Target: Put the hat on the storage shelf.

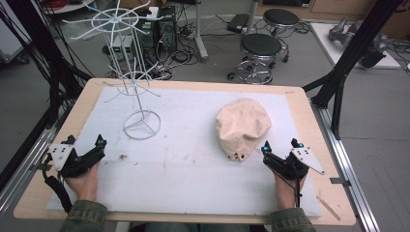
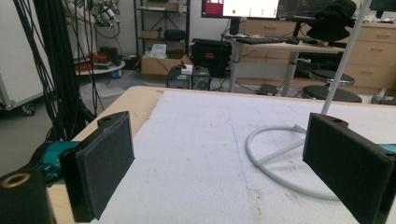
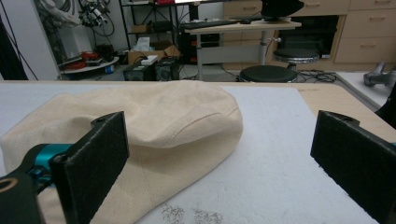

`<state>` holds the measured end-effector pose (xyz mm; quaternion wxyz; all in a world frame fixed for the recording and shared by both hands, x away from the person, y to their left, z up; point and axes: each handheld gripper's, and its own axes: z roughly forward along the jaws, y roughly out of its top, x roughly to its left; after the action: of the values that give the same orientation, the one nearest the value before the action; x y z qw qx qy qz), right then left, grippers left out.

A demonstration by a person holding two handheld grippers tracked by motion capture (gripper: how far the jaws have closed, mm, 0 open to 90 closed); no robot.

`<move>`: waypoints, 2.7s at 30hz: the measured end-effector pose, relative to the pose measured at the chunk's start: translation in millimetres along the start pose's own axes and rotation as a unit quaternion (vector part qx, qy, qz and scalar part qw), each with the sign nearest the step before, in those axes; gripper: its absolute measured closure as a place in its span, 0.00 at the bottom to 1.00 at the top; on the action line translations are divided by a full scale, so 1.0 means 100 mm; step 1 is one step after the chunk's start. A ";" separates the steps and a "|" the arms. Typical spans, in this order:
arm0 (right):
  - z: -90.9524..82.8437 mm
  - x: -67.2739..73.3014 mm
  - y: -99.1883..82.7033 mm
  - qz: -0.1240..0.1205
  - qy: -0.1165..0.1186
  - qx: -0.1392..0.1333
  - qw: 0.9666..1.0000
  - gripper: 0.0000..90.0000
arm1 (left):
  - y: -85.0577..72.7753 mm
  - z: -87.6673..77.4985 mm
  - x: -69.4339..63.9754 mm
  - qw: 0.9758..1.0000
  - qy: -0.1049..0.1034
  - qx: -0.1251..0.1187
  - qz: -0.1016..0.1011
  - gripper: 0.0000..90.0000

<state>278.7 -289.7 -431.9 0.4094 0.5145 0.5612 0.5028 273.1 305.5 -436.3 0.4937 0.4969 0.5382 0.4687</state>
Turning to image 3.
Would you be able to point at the brown cardboard box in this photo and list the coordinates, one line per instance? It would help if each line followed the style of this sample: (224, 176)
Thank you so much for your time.
(166, 51)

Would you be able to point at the small black round stool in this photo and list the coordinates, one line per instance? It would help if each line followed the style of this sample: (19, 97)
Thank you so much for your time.
(296, 56)

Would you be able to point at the black metal shelf rack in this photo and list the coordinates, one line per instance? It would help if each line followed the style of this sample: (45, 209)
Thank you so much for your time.
(137, 18)

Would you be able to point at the black object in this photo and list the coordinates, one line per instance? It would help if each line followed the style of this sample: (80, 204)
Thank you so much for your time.
(389, 112)

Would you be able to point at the round white low platform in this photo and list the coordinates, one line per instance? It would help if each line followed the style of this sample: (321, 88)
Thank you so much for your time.
(90, 67)

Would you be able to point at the light wooden desk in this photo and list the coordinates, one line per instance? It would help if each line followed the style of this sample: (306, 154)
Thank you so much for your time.
(243, 27)

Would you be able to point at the large black round stool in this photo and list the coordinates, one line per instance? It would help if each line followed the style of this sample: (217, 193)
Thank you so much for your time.
(268, 74)

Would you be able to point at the grey metal device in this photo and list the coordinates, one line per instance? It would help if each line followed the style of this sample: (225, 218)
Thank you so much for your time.
(378, 77)

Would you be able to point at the white flat box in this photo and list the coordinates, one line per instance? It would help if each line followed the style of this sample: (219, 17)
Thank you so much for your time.
(149, 59)

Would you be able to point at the white partition panel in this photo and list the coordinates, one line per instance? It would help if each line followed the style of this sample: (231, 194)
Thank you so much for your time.
(29, 40)

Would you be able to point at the black keyboard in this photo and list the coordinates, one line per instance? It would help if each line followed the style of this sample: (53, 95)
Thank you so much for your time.
(207, 24)

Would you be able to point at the cream cloth garment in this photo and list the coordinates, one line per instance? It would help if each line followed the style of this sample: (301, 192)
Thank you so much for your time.
(174, 118)

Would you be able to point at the white side table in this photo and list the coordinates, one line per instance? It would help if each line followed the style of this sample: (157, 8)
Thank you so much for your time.
(358, 85)

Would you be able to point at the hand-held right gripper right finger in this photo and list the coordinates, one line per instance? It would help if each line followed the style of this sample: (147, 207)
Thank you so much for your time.
(351, 158)

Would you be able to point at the light wooden drawer cabinet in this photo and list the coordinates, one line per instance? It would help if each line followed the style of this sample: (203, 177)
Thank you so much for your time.
(367, 37)

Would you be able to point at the black monitor base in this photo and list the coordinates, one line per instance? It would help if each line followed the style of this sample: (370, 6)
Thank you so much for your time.
(281, 9)

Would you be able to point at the black computer case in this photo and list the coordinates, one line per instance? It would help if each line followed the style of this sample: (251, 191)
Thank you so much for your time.
(137, 72)
(167, 69)

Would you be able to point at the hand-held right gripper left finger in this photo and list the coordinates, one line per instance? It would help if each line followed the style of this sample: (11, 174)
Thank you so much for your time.
(90, 161)

